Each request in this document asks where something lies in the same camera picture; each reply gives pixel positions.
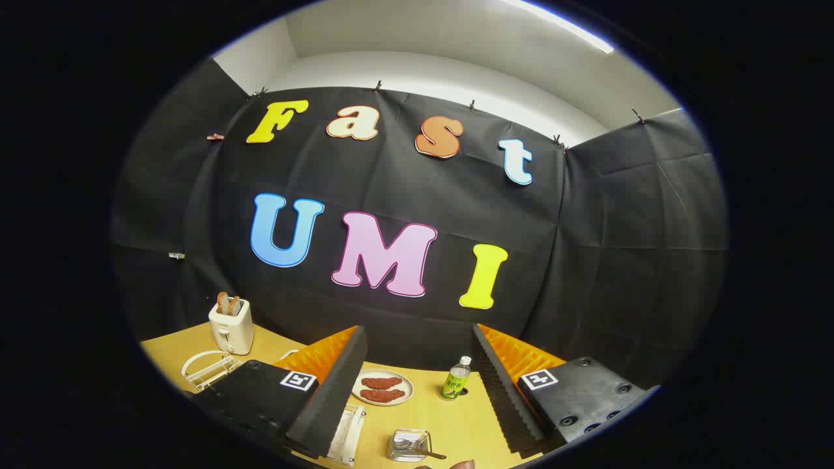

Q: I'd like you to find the metal wire basket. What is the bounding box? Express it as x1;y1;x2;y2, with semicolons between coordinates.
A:
388;429;433;463

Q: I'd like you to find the green drink bottle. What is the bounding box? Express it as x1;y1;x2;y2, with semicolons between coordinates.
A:
440;356;472;401

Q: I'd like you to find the white toaster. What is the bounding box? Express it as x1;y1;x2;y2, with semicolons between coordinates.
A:
208;298;255;356

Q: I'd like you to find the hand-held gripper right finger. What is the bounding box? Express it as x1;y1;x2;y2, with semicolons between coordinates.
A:
470;323;660;457

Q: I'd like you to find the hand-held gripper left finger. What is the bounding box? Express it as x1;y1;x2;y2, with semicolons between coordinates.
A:
192;324;369;460

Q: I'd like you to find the white plate with meat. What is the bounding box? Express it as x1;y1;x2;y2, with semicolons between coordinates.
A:
352;369;414;407

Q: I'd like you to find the metal spoon with brown handle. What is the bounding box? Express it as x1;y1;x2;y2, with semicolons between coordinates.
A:
394;438;448;461

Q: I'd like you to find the black backdrop cloth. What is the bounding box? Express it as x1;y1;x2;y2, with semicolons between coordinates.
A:
111;59;729;391

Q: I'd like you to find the white wire dish rack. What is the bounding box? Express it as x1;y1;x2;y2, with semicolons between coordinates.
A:
181;350;367;467

